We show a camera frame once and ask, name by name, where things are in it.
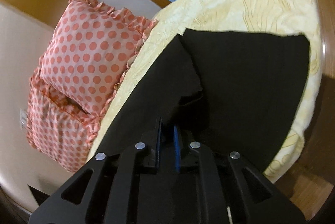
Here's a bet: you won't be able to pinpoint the black pants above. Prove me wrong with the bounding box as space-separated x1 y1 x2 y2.
86 27 311 224

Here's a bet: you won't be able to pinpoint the left polka dot pillow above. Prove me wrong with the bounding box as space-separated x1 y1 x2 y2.
27 66 101 173

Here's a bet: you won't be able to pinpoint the polka dot pillow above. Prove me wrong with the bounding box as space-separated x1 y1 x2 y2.
40 0 158 117
27 66 101 173

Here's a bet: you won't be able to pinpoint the right polka dot pillow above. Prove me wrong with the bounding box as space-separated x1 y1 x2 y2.
40 0 158 117

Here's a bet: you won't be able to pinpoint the cream patterned bed cover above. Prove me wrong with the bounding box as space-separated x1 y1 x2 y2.
89 0 323 182

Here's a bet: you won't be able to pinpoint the white wall socket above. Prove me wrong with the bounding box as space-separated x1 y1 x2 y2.
19 109 27 130

